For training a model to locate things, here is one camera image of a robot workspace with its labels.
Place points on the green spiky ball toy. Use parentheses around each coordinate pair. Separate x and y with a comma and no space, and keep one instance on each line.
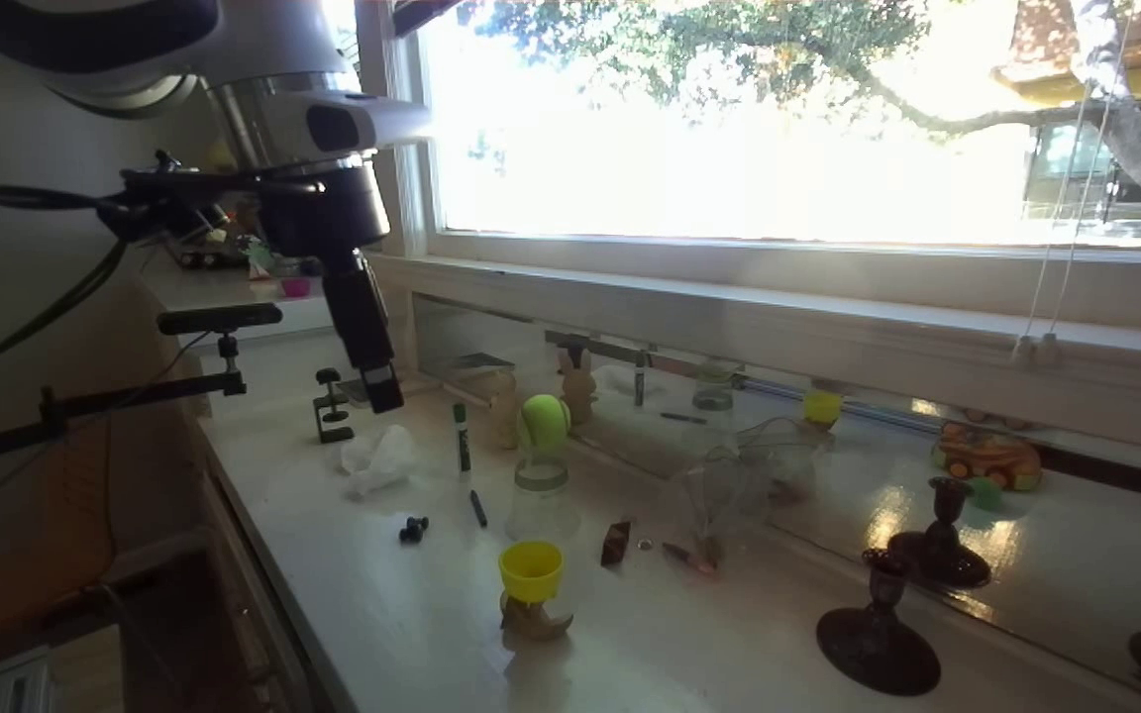
(990,495)

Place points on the black stereo camera bar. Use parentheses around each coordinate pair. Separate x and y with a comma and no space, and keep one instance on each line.
(219,320)

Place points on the window with white frame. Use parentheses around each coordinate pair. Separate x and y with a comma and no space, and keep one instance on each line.
(730,131)

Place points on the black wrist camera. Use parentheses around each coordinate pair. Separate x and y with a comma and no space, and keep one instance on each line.
(325,211)

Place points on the dark candlestick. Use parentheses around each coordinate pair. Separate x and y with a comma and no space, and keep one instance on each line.
(877,649)

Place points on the clear glass jar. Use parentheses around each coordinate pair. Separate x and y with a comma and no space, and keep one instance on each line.
(542,464)

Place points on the black clamp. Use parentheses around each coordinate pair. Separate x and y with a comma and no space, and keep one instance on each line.
(329,410)

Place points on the small brown wooden piece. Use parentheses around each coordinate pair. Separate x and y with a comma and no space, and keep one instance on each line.
(615,543)

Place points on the small black wheeled toy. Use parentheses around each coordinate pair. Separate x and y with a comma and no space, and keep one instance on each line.
(415,528)

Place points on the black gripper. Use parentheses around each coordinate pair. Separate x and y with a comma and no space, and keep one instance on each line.
(364,320)

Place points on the dark blue pen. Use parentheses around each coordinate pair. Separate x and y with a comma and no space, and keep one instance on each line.
(477,507)

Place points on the small pink container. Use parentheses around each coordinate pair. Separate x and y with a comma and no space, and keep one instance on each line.
(295,287)

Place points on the clear plastic container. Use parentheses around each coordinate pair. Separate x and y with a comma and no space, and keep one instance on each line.
(751,487)

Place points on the white plastic bag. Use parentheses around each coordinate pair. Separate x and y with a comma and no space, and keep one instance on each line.
(377,464)

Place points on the yellow-green tennis ball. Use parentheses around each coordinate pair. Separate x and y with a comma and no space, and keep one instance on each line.
(543,423)

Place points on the mirror panel along counter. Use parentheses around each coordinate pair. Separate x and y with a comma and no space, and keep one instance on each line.
(862,357)

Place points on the orange toy car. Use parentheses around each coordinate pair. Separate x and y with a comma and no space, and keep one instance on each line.
(990,456)

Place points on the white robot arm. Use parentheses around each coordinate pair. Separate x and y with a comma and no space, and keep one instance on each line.
(138,35)

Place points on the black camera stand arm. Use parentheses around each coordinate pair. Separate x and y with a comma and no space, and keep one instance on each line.
(138,395)

